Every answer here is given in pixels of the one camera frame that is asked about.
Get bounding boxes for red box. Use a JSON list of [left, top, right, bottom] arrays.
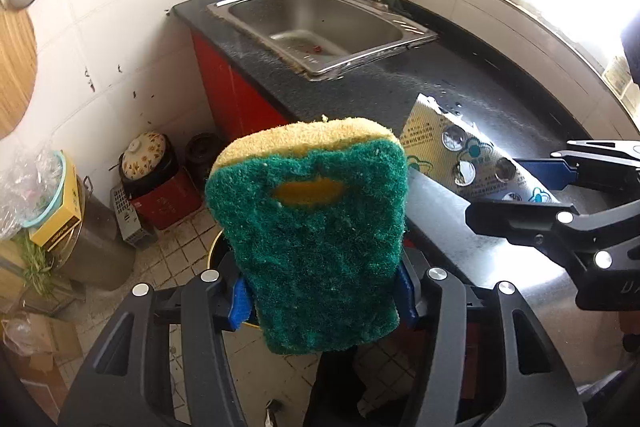
[[131, 169, 203, 230]]

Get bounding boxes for black pot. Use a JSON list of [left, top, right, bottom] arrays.
[[185, 133, 226, 178]]

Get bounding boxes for cardboard box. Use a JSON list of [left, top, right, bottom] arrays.
[[0, 312, 83, 375]]

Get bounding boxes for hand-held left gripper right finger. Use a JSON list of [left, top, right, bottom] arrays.
[[396, 265, 587, 427]]

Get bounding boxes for steel sink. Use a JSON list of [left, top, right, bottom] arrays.
[[207, 0, 440, 82]]

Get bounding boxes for green and yellow sponge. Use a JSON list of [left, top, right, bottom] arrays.
[[204, 114, 411, 355]]

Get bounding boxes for grey plastic basket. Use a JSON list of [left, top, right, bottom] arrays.
[[110, 184, 157, 250]]

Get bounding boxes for clear plastic bag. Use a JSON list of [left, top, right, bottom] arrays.
[[0, 149, 66, 240]]

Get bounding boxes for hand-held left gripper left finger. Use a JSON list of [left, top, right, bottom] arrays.
[[59, 268, 252, 427]]

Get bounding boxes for round wooden board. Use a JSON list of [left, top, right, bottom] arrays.
[[0, 4, 38, 140]]

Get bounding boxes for green vegetables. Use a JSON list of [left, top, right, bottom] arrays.
[[15, 234, 56, 298]]

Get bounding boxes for clay pot with floral lid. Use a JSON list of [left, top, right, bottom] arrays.
[[119, 132, 178, 200]]

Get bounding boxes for yellow box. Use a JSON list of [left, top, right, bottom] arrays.
[[29, 159, 83, 249]]

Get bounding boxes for silver pill blister pack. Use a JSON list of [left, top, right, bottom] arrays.
[[398, 93, 563, 204]]

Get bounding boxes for steel stockpot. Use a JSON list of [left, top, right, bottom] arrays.
[[57, 177, 137, 293]]

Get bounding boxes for red cabinet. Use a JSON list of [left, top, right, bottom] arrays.
[[190, 29, 291, 142]]

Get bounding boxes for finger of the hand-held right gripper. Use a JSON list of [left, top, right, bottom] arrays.
[[514, 139, 640, 192], [464, 199, 640, 282]]

